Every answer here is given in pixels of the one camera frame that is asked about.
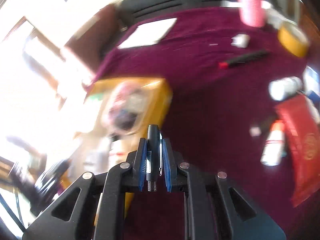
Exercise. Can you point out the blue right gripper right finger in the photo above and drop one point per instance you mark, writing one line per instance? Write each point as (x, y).
(214, 206)

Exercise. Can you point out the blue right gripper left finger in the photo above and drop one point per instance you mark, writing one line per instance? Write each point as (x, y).
(92, 207)

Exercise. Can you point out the black pen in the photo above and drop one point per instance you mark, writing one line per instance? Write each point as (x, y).
(153, 157)

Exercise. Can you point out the white pill bottle red label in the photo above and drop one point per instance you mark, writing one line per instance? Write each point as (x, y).
(274, 145)

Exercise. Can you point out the red foil snack bag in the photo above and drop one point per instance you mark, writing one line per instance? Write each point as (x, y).
(303, 139)

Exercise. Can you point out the white bottle green label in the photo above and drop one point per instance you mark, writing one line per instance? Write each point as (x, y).
(281, 89)

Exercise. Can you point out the black marker red cap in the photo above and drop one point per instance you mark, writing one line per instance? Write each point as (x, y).
(242, 59)

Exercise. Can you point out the maroon velvet bedspread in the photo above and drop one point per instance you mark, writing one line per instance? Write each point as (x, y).
(213, 109)

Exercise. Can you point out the yellow edged cardboard tray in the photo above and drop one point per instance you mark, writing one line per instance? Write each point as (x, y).
(91, 147)

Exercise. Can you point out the blue white small box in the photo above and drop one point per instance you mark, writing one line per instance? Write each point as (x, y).
(311, 82)

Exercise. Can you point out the small white crumpled tissue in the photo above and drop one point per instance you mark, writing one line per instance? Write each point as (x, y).
(240, 41)

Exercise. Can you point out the white notepad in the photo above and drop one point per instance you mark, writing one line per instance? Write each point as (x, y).
(148, 34)

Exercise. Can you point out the yellow tape roll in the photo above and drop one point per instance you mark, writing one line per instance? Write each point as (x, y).
(293, 39)

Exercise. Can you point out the pink knitted bottle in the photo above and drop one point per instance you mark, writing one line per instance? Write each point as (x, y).
(252, 13)

